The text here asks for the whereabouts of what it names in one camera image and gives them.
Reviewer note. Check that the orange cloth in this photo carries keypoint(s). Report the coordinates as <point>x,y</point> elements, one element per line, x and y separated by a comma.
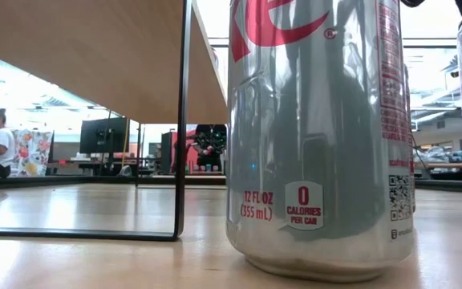
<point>193,160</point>

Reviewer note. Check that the black computer monitor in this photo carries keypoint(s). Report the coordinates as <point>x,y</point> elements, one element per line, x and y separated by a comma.
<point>102,134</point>

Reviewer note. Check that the wooden workbench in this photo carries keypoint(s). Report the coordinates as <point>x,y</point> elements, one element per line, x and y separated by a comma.
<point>443,165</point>

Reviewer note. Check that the pile of fabric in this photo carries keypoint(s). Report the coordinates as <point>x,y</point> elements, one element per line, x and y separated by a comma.
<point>443,154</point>

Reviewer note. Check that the black ceiling camera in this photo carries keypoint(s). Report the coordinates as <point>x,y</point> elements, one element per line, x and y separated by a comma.
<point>453,73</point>

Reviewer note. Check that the wooden shelf with black legs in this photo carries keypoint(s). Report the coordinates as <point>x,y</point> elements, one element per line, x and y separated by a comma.
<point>94,48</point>

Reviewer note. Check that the small grey object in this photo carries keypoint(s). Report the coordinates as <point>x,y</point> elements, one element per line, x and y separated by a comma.
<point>126,171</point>

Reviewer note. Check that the yellow pole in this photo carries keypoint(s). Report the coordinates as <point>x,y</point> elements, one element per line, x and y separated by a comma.
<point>126,140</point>

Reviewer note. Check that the silver diet soda can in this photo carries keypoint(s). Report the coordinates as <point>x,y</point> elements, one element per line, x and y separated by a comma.
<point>315,140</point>

